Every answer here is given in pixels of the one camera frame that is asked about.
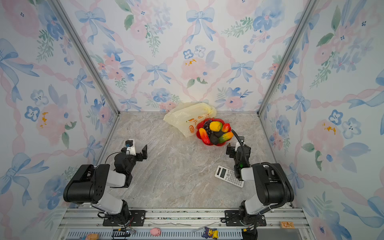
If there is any purple grape bunch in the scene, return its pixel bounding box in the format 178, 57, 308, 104
203, 120, 213, 136

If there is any purple yellow toy figure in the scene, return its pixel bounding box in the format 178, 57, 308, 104
202, 227, 219, 240

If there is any red apple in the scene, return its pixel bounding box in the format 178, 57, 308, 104
221, 123, 231, 133

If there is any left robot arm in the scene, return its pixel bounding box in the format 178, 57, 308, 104
63, 140, 148, 227

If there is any red yellow mango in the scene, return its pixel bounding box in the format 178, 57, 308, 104
199, 128, 211, 145

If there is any aluminium rail frame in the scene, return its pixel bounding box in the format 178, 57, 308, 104
53, 207, 315, 240

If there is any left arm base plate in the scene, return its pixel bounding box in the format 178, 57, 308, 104
103, 210, 147, 227

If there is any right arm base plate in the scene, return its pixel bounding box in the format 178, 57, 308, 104
221, 210, 267, 228

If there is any white calculator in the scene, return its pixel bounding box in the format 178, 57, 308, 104
215, 166, 244, 188

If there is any pink pig toy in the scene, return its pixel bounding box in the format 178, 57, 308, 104
150, 228, 162, 237

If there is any dark avocado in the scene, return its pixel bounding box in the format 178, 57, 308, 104
210, 132, 221, 146

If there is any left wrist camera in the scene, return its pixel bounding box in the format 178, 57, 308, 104
125, 139, 136, 156

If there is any small wooden tag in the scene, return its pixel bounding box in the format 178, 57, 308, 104
280, 222, 295, 229

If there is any orange toy at edge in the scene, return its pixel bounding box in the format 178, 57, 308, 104
80, 233, 100, 240

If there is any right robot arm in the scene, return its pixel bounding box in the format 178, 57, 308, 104
220, 143, 295, 226

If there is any yellow lemon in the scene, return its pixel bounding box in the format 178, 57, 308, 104
209, 121, 223, 132

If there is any yellow plastic bag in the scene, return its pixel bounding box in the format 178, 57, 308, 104
164, 103, 217, 137

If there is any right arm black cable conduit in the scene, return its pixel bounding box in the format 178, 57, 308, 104
230, 129, 295, 211

